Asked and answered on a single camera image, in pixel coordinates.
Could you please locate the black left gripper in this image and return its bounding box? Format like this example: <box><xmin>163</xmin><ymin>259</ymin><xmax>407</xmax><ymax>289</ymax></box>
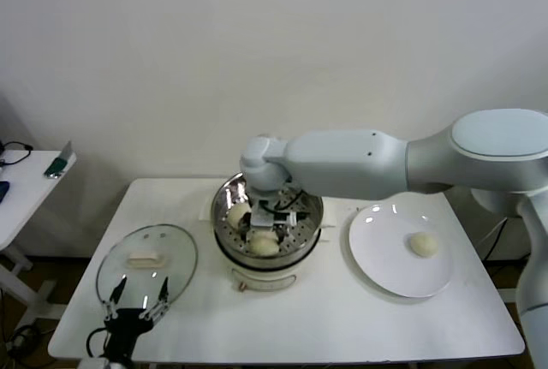
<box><xmin>101</xmin><ymin>276</ymin><xmax>170</xmax><ymax>360</ymax></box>

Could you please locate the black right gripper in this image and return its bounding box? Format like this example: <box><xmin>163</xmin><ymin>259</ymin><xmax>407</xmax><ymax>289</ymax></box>
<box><xmin>237</xmin><ymin>199</ymin><xmax>289</xmax><ymax>246</ymax></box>

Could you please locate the white steamed baozi bun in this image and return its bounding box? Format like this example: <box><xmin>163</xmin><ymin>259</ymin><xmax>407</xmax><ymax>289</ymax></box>
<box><xmin>405</xmin><ymin>231</ymin><xmax>440</xmax><ymax>258</ymax></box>
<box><xmin>249</xmin><ymin>231</ymin><xmax>279</xmax><ymax>258</ymax></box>
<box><xmin>225</xmin><ymin>202</ymin><xmax>252</xmax><ymax>229</ymax></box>

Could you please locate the glass lid with cream handle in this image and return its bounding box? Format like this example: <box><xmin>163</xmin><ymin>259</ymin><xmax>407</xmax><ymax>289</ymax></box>
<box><xmin>94</xmin><ymin>224</ymin><xmax>199</xmax><ymax>318</ymax></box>

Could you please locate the perforated steel steamer basket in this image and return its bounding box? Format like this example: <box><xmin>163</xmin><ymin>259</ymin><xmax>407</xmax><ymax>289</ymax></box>
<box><xmin>197</xmin><ymin>171</ymin><xmax>336</xmax><ymax>264</ymax></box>

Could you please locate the white electric cooker base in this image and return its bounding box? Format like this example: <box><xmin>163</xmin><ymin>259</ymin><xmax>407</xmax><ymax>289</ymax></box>
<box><xmin>213</xmin><ymin>226</ymin><xmax>331</xmax><ymax>294</ymax></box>

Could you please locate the white round plate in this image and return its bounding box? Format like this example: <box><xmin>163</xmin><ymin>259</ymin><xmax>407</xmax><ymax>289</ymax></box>
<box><xmin>342</xmin><ymin>202</ymin><xmax>454</xmax><ymax>299</ymax></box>

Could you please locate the white side table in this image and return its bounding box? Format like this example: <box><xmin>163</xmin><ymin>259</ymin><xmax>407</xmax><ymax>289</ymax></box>
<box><xmin>0</xmin><ymin>150</ymin><xmax>77</xmax><ymax>327</ymax></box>

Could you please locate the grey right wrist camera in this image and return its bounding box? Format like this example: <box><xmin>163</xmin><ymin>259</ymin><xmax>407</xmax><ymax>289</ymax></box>
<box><xmin>273</xmin><ymin>209</ymin><xmax>310</xmax><ymax>229</ymax></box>

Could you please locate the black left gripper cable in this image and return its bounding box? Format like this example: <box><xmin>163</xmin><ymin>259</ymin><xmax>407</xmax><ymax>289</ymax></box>
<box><xmin>86</xmin><ymin>327</ymin><xmax>112</xmax><ymax>360</ymax></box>

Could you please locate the black floor cable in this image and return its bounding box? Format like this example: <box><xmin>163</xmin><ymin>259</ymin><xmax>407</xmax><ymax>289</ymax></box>
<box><xmin>0</xmin><ymin>325</ymin><xmax>44</xmax><ymax>364</ymax></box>

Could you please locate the green handled scraper tool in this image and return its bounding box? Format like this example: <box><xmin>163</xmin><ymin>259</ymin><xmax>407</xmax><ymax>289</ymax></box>
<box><xmin>41</xmin><ymin>142</ymin><xmax>72</xmax><ymax>181</ymax></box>

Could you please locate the black cable with plug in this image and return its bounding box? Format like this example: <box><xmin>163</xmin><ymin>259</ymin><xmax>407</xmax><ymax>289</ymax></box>
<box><xmin>0</xmin><ymin>141</ymin><xmax>33</xmax><ymax>169</ymax></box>

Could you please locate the white hanging cable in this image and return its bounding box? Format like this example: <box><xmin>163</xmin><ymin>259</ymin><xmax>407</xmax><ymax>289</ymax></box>
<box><xmin>474</xmin><ymin>221</ymin><xmax>506</xmax><ymax>247</ymax></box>

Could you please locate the white floor frame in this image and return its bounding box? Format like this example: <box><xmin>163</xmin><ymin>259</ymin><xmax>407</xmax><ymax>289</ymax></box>
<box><xmin>496</xmin><ymin>285</ymin><xmax>521</xmax><ymax>304</ymax></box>

